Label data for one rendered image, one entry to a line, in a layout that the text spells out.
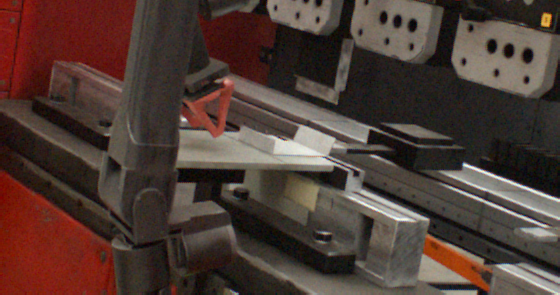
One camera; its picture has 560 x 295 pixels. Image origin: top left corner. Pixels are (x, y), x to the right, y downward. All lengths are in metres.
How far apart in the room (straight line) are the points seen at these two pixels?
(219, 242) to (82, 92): 1.06
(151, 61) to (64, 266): 0.93
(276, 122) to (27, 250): 0.51
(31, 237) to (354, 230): 0.76
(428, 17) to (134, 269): 0.51
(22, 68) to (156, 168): 1.26
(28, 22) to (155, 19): 1.26
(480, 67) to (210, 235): 0.40
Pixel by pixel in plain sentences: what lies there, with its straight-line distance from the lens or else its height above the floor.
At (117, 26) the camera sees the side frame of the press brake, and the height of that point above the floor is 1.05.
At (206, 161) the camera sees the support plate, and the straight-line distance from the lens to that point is 1.50.
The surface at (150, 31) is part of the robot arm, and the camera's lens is 1.14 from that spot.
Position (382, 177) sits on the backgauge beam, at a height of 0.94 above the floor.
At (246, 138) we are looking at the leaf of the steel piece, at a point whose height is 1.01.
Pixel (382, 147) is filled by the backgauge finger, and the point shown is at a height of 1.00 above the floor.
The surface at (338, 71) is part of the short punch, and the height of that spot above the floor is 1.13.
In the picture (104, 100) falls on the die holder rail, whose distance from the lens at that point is 2.17.
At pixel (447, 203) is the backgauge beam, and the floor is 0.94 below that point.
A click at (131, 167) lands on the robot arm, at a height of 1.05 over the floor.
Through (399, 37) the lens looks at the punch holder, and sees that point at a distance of 1.50.
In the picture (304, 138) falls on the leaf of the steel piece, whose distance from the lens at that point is 1.72.
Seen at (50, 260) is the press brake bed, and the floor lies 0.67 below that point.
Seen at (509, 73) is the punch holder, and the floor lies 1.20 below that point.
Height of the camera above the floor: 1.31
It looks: 8 degrees down
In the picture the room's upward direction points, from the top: 11 degrees clockwise
